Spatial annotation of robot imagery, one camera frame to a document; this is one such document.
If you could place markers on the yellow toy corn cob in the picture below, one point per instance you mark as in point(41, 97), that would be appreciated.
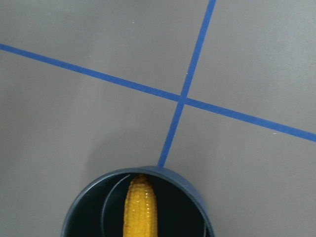
point(140, 218)

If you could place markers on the dark blue saucepan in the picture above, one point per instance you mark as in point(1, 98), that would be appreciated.
point(98, 210)

